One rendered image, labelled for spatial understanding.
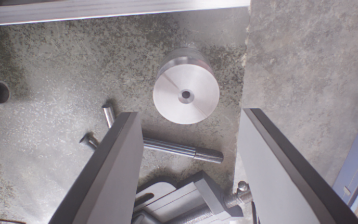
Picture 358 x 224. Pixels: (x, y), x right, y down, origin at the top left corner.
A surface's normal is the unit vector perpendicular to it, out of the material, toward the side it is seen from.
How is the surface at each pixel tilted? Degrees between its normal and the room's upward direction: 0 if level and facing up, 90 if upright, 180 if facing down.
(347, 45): 0
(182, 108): 0
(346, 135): 0
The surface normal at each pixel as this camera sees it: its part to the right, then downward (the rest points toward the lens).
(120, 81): 0.00, 0.51
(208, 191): -0.28, 0.16
